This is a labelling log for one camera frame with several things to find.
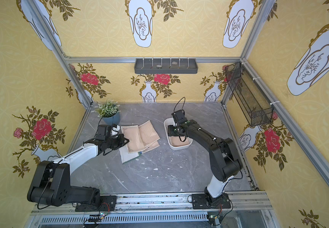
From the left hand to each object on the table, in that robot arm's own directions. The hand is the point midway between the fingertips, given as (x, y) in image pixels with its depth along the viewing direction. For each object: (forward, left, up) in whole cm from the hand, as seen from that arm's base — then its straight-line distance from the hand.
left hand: (131, 139), depth 90 cm
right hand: (+4, -25, +2) cm, 26 cm away
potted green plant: (+18, +16, +8) cm, 25 cm away
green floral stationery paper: (-8, +4, -7) cm, 11 cm away
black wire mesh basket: (+11, -73, +20) cm, 77 cm away
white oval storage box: (+17, -24, -5) cm, 30 cm away
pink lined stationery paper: (+6, 0, -1) cm, 6 cm away
